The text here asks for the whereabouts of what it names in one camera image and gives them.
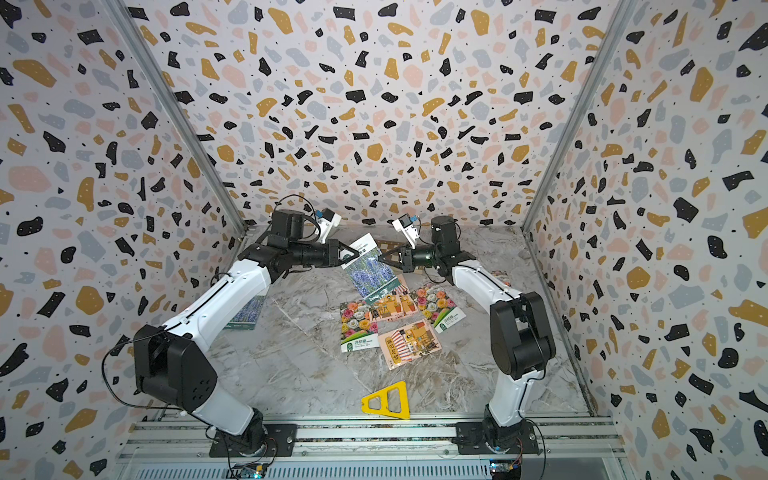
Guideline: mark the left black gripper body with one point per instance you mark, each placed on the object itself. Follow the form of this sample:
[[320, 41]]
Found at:
[[316, 254]]

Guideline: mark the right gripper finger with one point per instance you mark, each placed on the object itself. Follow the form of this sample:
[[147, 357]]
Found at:
[[393, 252], [395, 263]]

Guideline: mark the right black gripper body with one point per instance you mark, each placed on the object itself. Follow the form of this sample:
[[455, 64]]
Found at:
[[424, 258]]

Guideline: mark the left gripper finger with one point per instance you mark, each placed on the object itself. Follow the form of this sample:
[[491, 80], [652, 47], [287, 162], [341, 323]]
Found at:
[[343, 260], [342, 250]]

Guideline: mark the lavender seed packet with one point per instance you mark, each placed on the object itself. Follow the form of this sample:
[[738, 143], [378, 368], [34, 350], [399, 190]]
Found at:
[[247, 317], [371, 278]]

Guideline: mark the colourful flower seed packet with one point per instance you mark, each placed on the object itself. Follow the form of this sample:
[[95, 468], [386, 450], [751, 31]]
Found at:
[[358, 327], [502, 277], [436, 306]]

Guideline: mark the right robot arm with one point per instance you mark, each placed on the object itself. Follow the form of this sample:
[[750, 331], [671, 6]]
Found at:
[[521, 339]]

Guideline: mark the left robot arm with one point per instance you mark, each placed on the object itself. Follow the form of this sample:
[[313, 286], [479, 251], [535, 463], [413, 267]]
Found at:
[[170, 361]]

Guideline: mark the wooden chessboard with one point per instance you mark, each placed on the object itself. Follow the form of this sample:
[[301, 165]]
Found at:
[[387, 245]]

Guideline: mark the yellow triangular plastic tool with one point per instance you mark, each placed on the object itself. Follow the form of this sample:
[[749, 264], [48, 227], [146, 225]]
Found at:
[[390, 402]]

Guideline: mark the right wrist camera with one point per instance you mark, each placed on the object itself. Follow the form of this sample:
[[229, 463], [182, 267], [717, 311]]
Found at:
[[406, 225]]

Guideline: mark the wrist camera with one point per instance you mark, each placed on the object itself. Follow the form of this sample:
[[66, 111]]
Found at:
[[327, 221], [406, 225]]

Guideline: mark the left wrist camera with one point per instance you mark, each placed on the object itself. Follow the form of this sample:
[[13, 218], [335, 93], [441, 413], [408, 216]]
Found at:
[[327, 221]]

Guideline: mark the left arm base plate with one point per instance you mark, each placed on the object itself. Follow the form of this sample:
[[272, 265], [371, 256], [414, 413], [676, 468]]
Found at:
[[272, 440]]

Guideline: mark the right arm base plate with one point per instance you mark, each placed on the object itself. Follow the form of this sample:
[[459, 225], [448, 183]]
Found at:
[[486, 437]]

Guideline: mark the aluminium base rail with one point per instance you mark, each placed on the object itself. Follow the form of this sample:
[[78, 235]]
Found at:
[[358, 447]]

